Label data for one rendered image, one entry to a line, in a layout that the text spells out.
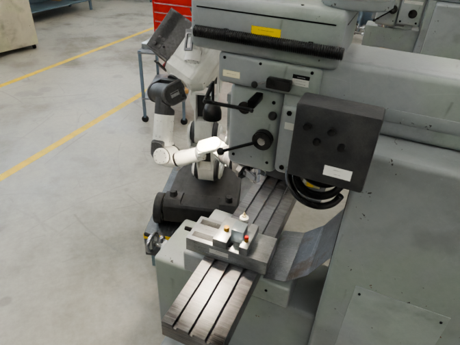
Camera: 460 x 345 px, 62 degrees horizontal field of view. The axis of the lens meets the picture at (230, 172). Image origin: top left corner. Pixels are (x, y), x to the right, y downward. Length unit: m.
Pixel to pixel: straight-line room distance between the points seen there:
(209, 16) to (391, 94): 0.58
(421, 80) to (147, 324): 2.02
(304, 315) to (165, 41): 1.32
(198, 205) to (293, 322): 0.95
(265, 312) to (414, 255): 0.77
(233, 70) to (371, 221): 0.63
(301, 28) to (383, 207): 0.56
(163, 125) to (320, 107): 0.96
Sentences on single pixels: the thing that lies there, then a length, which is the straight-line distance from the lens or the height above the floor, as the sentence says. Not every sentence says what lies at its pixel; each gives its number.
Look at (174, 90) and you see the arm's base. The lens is 1.73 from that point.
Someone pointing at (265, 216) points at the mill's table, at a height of 0.91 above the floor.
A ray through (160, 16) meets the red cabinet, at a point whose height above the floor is 0.62.
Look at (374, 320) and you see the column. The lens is 1.55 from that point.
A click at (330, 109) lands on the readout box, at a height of 1.72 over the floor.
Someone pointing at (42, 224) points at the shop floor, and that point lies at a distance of 3.37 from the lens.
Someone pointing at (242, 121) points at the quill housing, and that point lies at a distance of 1.33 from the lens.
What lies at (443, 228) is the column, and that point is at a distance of 1.25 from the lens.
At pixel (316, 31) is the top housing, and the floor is 1.83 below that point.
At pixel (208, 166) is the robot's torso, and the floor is 0.75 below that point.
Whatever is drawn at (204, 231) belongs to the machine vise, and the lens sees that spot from 1.62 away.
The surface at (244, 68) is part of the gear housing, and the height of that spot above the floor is 1.69.
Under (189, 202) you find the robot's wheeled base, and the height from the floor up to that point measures 0.59.
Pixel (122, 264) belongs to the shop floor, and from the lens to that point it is 2.89.
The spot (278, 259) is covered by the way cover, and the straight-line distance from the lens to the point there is 1.73.
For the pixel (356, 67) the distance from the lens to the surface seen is 1.17.
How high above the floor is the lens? 2.09
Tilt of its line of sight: 34 degrees down
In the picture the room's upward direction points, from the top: 3 degrees clockwise
